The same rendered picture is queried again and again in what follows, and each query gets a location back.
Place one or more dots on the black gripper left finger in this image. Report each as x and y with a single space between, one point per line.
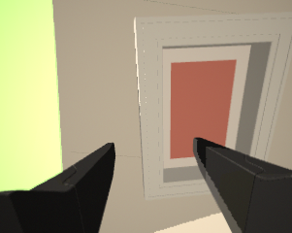
72 201

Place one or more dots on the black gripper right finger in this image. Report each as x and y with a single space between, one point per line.
253 195

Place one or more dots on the beige picture frame with red picture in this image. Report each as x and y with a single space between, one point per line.
217 77

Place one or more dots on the beige flat panel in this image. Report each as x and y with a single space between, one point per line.
96 71

